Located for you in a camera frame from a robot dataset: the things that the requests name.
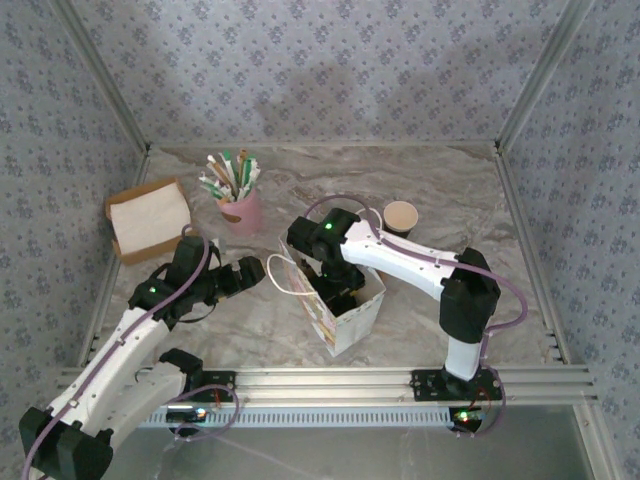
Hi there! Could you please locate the brown cardboard napkin box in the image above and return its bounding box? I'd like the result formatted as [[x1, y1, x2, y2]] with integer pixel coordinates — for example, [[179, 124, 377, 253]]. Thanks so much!
[[103, 176, 199, 267]]

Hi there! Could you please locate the black paper coffee cup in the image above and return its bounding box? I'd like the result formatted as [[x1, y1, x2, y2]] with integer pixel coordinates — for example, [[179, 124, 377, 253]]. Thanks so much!
[[382, 200, 420, 240]]

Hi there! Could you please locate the white napkin stack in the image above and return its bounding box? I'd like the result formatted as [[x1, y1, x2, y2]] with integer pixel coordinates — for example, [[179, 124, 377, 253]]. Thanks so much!
[[109, 182, 194, 249]]

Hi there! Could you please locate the white paper bag with handles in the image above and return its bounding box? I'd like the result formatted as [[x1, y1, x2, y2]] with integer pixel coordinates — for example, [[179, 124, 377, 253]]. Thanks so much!
[[266, 234, 387, 359]]

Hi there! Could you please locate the pink straw holder cup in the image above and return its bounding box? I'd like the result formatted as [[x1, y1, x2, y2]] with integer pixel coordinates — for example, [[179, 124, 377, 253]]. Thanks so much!
[[215, 187, 264, 236]]

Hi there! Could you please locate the white green wrapped straw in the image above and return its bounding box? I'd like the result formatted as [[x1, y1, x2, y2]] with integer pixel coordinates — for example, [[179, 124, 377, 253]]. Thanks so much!
[[199, 183, 229, 204], [243, 155, 261, 199]]

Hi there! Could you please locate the small green circuit board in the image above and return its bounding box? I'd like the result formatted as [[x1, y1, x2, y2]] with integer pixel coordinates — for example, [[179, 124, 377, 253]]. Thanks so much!
[[448, 405, 489, 432], [166, 407, 209, 424]]

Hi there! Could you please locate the grey metal panel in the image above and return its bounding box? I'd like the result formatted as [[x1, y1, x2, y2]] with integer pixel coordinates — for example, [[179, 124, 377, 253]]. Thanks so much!
[[49, 407, 601, 480]]

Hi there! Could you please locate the wide aluminium base rail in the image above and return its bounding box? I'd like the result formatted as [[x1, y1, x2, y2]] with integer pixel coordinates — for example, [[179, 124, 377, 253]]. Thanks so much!
[[54, 364, 599, 407]]

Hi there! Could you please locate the thin aluminium frame rail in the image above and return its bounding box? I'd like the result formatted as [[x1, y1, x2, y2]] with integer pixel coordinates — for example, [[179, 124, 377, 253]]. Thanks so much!
[[149, 141, 499, 150]]

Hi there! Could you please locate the grey slotted cable duct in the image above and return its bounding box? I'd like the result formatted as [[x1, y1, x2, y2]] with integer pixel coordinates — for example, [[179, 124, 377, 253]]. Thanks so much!
[[74, 405, 454, 430]]

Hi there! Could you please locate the aluminium frame post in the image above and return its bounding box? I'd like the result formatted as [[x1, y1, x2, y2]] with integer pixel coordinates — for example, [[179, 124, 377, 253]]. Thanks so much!
[[494, 0, 599, 154], [52, 0, 152, 154]]

